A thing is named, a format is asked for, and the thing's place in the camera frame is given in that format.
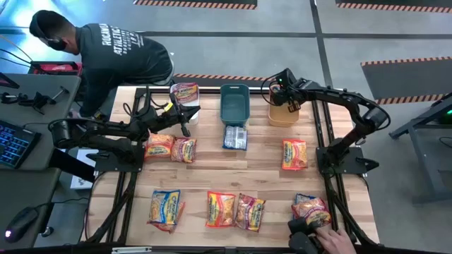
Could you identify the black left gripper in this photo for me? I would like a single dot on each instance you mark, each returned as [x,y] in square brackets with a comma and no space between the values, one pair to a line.
[169,114]

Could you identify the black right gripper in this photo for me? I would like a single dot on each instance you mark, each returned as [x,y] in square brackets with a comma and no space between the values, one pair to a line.
[293,91]

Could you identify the maroon ramen noodle pack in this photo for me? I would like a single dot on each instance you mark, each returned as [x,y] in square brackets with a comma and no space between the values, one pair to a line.
[183,150]
[312,210]
[187,93]
[250,213]

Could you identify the orange plastic bin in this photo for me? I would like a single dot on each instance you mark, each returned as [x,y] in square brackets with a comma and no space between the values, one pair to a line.
[282,120]

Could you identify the blue ramen noodle pack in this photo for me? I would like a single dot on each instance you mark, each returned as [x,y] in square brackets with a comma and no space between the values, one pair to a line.
[164,208]
[301,198]
[235,137]

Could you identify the orange ramen noodle pack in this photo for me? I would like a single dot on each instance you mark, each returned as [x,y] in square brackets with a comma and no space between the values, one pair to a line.
[295,155]
[220,210]
[169,228]
[159,146]

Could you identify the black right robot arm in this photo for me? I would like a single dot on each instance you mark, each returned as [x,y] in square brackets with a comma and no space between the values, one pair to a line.
[349,99]

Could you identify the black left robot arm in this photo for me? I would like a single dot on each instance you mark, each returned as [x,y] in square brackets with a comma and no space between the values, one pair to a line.
[99,127]

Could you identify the white plastic bin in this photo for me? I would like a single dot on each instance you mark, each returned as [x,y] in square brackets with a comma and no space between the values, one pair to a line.
[196,119]

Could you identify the black hazard-striped floor mat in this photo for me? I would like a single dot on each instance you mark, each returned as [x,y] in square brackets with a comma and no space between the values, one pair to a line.
[388,4]
[406,81]
[219,83]
[197,4]

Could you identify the teal plastic bin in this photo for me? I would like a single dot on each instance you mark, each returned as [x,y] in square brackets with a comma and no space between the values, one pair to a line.
[234,106]

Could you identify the person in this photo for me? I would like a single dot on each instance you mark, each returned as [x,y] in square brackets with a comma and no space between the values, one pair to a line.
[116,53]

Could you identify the white box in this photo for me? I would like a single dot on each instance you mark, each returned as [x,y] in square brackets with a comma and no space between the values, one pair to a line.
[83,184]

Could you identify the black rig beam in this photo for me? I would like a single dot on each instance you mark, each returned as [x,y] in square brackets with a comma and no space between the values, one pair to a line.
[194,252]

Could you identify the red and black tool case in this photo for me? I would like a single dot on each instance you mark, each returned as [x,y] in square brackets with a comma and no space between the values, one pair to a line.
[53,67]

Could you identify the dark grey desk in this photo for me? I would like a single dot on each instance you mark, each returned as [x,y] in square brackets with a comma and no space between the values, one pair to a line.
[39,83]
[21,190]

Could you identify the person's hand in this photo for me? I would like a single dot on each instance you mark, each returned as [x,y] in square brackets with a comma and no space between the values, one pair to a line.
[335,243]

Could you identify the dark grey workbench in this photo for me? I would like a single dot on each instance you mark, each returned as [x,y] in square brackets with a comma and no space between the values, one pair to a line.
[429,166]

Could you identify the black device with green light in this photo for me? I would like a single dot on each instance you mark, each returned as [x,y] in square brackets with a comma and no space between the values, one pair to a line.
[447,116]

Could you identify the black backlit keyboard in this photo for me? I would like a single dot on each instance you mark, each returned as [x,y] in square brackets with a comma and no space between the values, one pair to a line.
[14,144]

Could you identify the black monitor foot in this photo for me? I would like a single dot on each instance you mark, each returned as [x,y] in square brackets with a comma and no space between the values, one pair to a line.
[7,83]

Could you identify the black desk foot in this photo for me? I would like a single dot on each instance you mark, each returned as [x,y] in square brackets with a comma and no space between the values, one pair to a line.
[46,231]

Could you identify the black computer mouse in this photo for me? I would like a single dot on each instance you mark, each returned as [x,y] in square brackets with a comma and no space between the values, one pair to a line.
[21,224]

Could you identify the black aluminium table frame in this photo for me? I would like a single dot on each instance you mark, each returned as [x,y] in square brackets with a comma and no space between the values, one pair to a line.
[208,91]

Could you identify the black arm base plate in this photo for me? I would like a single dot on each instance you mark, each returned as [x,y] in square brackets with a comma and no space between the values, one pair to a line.
[356,166]
[120,166]

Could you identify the black articulated desk mount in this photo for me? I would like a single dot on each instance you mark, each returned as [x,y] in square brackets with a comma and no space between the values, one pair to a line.
[35,102]

